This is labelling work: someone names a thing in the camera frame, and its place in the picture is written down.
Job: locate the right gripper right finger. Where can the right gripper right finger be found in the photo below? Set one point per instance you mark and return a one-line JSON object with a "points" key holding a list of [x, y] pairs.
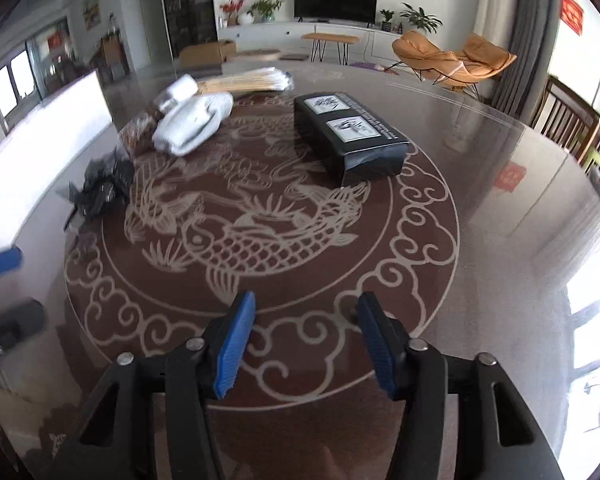
{"points": [[497, 435]]}

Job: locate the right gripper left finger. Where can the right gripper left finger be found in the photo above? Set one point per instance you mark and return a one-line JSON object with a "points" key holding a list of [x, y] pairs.
{"points": [[115, 434]]}

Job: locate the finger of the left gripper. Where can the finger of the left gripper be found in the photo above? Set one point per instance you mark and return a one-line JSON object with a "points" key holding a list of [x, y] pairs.
{"points": [[20, 323], [0, 262]]}

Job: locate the white knit beanie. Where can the white knit beanie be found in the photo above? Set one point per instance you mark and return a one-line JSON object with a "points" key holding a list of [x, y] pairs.
{"points": [[192, 123]]}

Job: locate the white cardboard storage box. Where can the white cardboard storage box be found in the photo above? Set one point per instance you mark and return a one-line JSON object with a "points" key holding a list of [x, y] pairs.
{"points": [[50, 147]]}

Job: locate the clear jar of nuts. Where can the clear jar of nuts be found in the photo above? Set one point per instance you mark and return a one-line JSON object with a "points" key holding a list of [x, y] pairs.
{"points": [[136, 135]]}

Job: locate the white plastic bottle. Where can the white plastic bottle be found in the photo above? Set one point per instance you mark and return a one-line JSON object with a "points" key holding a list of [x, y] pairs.
{"points": [[178, 92]]}

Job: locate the brown cardboard box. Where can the brown cardboard box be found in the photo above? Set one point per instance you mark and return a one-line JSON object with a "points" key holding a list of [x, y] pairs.
{"points": [[211, 53]]}

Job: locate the wooden dining chair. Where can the wooden dining chair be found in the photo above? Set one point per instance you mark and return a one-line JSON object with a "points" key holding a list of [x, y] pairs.
{"points": [[566, 119]]}

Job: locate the bag of cotton swabs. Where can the bag of cotton swabs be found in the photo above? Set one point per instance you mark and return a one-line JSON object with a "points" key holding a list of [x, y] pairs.
{"points": [[268, 79]]}

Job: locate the round cat scratcher bed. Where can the round cat scratcher bed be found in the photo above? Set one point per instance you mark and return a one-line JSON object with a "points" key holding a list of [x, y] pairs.
{"points": [[259, 55]]}

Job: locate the black gift box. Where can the black gift box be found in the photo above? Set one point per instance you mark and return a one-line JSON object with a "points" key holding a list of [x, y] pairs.
{"points": [[353, 143]]}

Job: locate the dark glass display cabinet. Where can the dark glass display cabinet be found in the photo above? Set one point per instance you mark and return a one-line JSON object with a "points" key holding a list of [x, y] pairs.
{"points": [[189, 22]]}

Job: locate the red flower vase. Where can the red flower vase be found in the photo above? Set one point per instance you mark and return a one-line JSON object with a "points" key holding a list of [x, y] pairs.
{"points": [[230, 10]]}

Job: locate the green potted plant left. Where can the green potted plant left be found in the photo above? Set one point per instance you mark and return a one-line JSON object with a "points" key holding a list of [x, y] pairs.
{"points": [[266, 9]]}

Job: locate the green potted plant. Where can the green potted plant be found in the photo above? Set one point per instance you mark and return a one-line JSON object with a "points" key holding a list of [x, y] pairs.
{"points": [[266, 9], [419, 19]]}

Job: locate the orange rocking lounge chair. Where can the orange rocking lounge chair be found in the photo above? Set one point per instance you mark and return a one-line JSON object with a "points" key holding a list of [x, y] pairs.
{"points": [[460, 71]]}

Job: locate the wooden bench hairpin legs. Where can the wooden bench hairpin legs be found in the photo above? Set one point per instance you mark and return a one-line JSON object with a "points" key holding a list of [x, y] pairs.
{"points": [[321, 40]]}

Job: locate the white tv cabinet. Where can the white tv cabinet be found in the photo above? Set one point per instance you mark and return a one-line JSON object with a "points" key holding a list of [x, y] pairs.
{"points": [[290, 37]]}

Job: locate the green potted plant right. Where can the green potted plant right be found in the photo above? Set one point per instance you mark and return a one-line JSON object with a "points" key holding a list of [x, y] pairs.
{"points": [[419, 19]]}

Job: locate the red paper window decoration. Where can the red paper window decoration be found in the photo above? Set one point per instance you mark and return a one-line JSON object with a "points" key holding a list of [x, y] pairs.
{"points": [[571, 13]]}

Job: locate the black flat television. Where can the black flat television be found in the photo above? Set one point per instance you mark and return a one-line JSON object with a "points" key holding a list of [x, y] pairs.
{"points": [[360, 11]]}

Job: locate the grey curtain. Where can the grey curtain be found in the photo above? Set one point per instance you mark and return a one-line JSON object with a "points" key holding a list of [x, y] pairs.
{"points": [[521, 85]]}

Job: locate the framed wall picture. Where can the framed wall picture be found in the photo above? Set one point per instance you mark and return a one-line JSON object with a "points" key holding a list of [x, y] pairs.
{"points": [[91, 14]]}

